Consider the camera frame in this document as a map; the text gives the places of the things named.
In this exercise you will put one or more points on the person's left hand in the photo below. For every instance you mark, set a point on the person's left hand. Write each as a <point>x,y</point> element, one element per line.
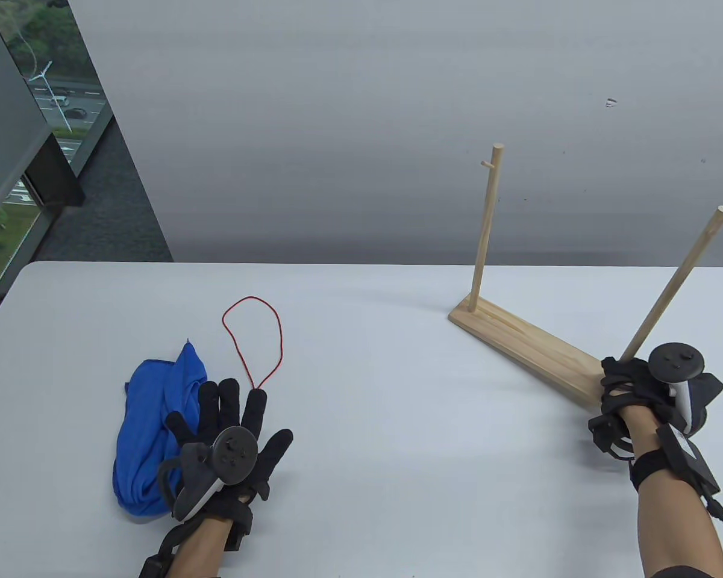
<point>235,403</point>

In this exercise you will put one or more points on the person's right hand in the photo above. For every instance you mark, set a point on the person's right hand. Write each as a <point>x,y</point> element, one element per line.
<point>629,376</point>

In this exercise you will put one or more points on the blue towel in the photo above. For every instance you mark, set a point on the blue towel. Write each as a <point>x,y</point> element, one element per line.
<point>150,433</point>

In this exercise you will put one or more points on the wooden rack with posts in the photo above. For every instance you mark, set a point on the wooden rack with posts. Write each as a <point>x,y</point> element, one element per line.
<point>518,334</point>

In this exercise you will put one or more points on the person's left forearm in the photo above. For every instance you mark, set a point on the person's left forearm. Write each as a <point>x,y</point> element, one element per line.
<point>202,551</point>

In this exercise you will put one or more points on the person's right forearm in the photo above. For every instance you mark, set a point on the person's right forearm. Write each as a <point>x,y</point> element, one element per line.
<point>675,518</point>

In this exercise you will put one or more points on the black hand controller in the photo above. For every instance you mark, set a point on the black hand controller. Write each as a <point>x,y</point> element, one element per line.
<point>235,454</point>
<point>675,360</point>

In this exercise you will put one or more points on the labelled black wrist box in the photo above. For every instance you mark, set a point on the labelled black wrist box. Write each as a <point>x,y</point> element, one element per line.
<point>690,457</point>

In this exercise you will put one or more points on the black shirt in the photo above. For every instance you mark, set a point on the black shirt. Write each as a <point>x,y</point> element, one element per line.
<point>684,572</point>

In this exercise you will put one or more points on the glass window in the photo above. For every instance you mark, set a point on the glass window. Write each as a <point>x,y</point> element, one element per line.
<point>60,102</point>

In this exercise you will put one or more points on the grey column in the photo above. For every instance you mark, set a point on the grey column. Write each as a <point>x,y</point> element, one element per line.
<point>0,120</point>

